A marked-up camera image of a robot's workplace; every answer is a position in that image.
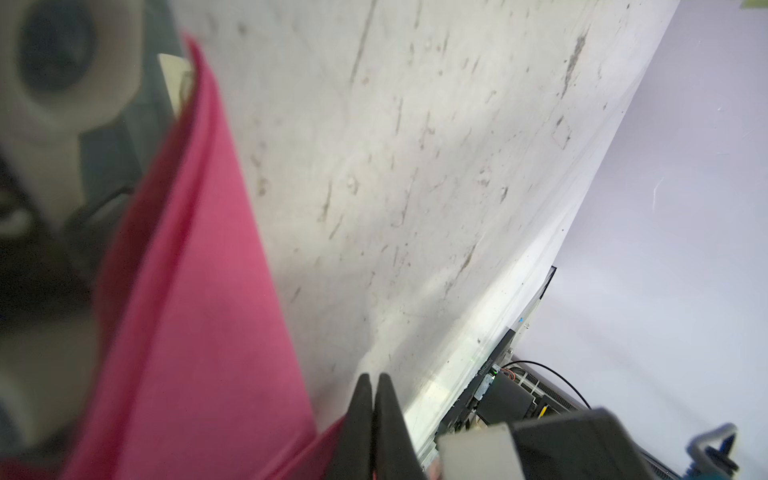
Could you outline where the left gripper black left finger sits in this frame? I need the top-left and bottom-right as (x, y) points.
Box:
(324, 373), (374, 480)

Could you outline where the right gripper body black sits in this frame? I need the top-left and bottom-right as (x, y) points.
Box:
(0, 149), (139, 457)

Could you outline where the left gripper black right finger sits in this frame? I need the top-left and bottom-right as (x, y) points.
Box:
(373, 373), (426, 480)

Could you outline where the pink paper napkin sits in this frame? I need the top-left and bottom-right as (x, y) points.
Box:
(0, 35), (349, 480)

